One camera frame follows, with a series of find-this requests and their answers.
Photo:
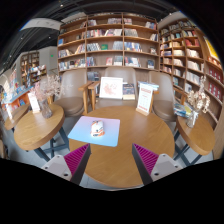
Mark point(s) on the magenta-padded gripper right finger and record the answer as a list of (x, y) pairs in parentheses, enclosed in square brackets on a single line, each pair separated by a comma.
[(148, 160)]

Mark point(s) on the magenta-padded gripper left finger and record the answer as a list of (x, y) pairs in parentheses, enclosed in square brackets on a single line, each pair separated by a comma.
[(75, 160)]

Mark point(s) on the white orange patterned computer mouse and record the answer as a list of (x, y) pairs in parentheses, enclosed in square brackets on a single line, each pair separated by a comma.
[(97, 128)]

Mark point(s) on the pastel pink-blue mouse pad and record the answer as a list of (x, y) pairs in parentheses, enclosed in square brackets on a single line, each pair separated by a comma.
[(110, 133)]

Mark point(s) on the round wooden side table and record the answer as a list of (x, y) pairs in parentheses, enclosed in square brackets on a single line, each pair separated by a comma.
[(196, 136), (36, 128)]

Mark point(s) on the stack of colourful books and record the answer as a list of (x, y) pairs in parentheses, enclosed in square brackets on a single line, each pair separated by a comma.
[(181, 110)]

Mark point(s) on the white sign in wooden base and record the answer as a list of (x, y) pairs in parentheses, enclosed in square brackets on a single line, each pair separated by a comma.
[(145, 98)]

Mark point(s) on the small white table card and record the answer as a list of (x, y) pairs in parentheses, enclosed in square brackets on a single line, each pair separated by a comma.
[(34, 102)]

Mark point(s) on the dark cover book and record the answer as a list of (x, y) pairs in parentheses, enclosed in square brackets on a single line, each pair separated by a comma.
[(128, 91)]

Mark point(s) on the white framed floral picture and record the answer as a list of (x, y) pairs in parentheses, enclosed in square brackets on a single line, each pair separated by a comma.
[(111, 88)]

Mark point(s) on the distant wooden bookshelf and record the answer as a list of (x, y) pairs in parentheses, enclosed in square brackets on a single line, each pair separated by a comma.
[(31, 66)]

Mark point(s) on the angled wooden bookshelf with books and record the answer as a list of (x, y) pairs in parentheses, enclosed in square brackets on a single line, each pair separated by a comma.
[(186, 56)]

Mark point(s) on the wide wooden bookshelf with books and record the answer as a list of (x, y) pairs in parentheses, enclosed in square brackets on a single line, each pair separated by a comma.
[(106, 43)]

